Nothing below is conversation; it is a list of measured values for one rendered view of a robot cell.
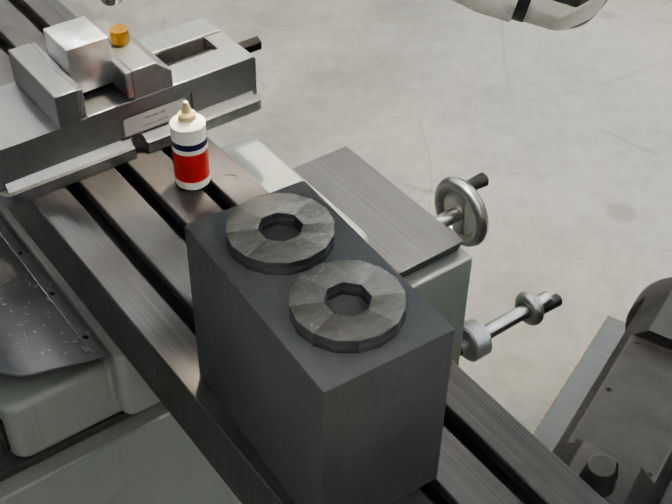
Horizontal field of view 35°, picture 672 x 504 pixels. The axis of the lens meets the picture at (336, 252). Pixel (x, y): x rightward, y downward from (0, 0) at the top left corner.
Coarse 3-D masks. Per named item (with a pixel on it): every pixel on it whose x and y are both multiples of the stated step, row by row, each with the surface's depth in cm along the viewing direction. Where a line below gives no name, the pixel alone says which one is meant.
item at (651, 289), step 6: (654, 282) 172; (660, 282) 170; (666, 282) 169; (648, 288) 172; (654, 288) 170; (660, 288) 169; (666, 288) 168; (642, 294) 172; (648, 294) 170; (636, 300) 172; (642, 300) 170; (636, 306) 172; (630, 312) 173; (636, 312) 172; (630, 318) 174
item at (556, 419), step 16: (608, 320) 188; (608, 336) 185; (592, 352) 182; (608, 352) 182; (576, 368) 180; (592, 368) 180; (576, 384) 177; (592, 384) 177; (560, 400) 174; (576, 400) 174; (544, 416) 172; (560, 416) 172; (544, 432) 169; (560, 432) 169
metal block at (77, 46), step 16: (48, 32) 122; (64, 32) 122; (80, 32) 122; (96, 32) 122; (48, 48) 124; (64, 48) 119; (80, 48) 120; (96, 48) 121; (64, 64) 121; (80, 64) 121; (96, 64) 122; (80, 80) 122; (96, 80) 124; (112, 80) 125
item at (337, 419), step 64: (192, 256) 91; (256, 256) 85; (320, 256) 86; (256, 320) 83; (320, 320) 80; (384, 320) 80; (256, 384) 88; (320, 384) 77; (384, 384) 80; (256, 448) 95; (320, 448) 81; (384, 448) 85
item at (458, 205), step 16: (480, 176) 166; (448, 192) 169; (464, 192) 164; (448, 208) 170; (464, 208) 167; (480, 208) 163; (448, 224) 166; (464, 224) 168; (480, 224) 164; (464, 240) 169; (480, 240) 166
